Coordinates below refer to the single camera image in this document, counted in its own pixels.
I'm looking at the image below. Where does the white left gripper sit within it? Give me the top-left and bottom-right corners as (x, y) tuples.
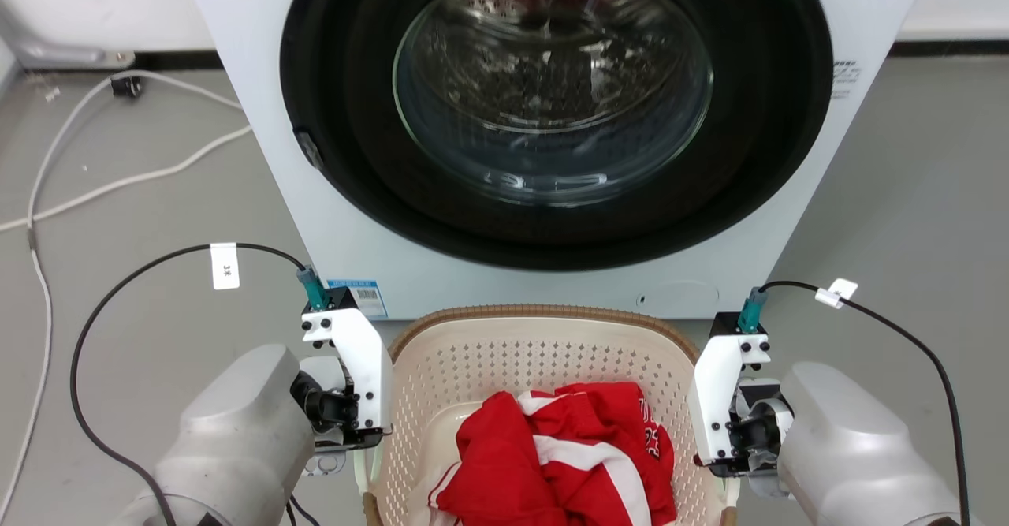
(290, 308), (393, 477)

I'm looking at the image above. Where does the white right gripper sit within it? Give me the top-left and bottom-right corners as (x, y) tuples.
(687, 334), (794, 498)

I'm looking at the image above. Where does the beige perforated laundry basket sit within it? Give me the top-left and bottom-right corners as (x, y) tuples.
(364, 304), (740, 526)

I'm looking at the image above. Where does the blue energy label sticker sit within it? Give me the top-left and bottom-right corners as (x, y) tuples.
(326, 278), (389, 320)

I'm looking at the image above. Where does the red and white garment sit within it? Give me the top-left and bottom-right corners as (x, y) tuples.
(428, 382), (678, 526)

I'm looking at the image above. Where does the black round glass washer door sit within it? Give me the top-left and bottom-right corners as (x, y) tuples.
(279, 0), (835, 271)

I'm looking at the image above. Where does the white front-load washing machine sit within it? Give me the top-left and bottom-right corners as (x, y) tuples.
(177, 0), (937, 322)

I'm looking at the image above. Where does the grey printed text sticker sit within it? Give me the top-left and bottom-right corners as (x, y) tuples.
(828, 58), (862, 102)

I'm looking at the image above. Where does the grey plastic base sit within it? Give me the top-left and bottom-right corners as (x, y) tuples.
(0, 0), (136, 70)

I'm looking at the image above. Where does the white folded cable tag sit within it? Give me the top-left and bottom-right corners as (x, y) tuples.
(814, 278), (859, 310)

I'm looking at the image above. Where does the white paper cable tag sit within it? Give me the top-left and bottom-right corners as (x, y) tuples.
(210, 242), (240, 291)

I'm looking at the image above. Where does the white floor hose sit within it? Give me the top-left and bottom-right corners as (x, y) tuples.
(0, 124), (253, 233)

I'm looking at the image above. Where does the short white floor cable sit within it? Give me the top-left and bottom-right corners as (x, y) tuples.
(134, 70), (244, 110)

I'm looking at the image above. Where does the long white floor cable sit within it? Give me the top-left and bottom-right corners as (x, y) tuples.
(0, 76), (119, 520)

